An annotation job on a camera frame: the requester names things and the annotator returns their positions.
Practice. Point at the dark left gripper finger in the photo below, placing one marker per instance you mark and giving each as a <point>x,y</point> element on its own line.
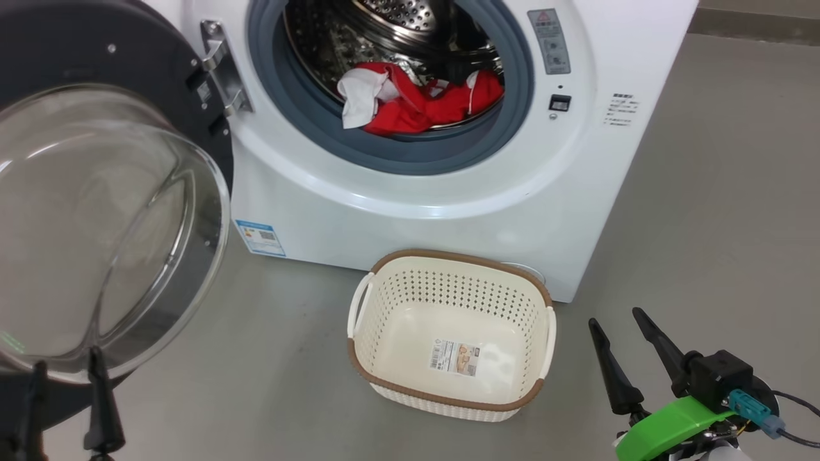
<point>32,422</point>
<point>102,416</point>

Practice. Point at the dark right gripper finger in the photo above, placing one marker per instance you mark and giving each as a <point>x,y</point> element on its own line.
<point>618,378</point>
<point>666,349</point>

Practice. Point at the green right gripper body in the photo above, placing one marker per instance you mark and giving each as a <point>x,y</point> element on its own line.
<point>666,429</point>

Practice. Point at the black round glass washer door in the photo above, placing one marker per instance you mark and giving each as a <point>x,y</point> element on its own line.
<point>96,224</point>

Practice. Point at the red and white garment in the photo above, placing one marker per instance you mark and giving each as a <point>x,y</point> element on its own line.
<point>410,109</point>

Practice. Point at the printed information label sticker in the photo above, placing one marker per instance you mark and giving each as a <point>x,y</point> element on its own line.
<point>455,358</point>

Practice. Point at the cream perforated basket brown rim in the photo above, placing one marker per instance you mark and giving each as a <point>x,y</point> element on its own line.
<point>397,307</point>

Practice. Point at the white front-load washing machine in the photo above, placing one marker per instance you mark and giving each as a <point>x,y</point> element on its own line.
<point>448,211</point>

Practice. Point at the black door latch socket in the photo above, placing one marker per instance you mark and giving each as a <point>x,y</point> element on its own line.
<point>560,103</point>

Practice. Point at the metal door hinge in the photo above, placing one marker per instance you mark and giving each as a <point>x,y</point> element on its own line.
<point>224,70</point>

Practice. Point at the stainless steel washer drum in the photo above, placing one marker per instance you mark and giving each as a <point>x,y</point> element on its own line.
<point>397,19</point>

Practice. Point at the blue energy label sticker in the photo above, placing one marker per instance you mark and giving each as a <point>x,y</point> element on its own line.
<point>259,238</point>

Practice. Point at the grey warning label sticker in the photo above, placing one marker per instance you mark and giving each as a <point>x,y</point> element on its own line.
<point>549,41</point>

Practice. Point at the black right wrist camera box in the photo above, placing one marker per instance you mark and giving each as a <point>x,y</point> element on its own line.
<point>721,378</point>

